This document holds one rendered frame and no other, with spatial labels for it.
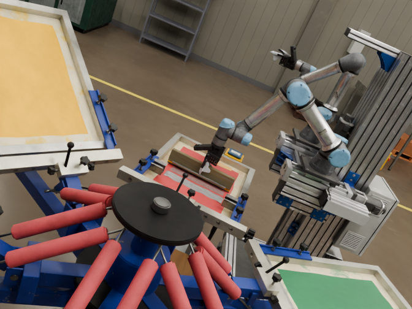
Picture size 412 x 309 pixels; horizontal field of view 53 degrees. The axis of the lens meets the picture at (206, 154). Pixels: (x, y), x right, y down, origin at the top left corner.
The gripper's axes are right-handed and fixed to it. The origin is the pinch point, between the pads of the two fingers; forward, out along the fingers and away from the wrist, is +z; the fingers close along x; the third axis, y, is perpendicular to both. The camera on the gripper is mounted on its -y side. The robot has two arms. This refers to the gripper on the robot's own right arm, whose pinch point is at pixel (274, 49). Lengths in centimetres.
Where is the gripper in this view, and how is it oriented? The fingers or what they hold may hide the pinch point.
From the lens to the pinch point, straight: 320.5
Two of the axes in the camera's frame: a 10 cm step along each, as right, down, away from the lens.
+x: 5.3, -3.0, 7.9
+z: -7.9, -5.1, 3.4
